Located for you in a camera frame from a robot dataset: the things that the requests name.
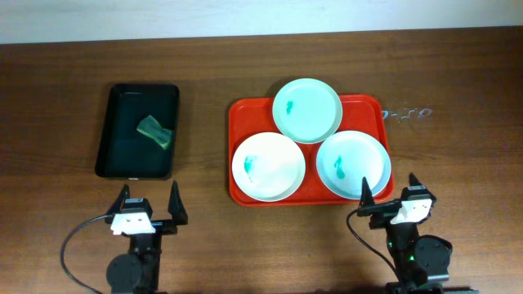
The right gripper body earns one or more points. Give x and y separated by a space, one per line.
384 207

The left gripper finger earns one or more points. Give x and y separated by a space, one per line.
116 207
175 206

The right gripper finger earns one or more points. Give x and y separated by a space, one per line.
413 180
366 198

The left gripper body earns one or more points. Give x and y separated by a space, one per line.
164 224

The green yellow sponge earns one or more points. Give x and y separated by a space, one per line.
151 128

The white plate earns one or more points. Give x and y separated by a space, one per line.
268 167

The mint green plate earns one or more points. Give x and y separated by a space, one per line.
307 110

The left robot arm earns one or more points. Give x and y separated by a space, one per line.
137 270

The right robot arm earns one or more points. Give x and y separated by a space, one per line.
419 262

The red plastic tray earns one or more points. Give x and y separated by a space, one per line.
250 116

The light blue plate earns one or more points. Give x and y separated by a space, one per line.
347 158

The black rectangular basin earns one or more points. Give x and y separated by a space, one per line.
126 153

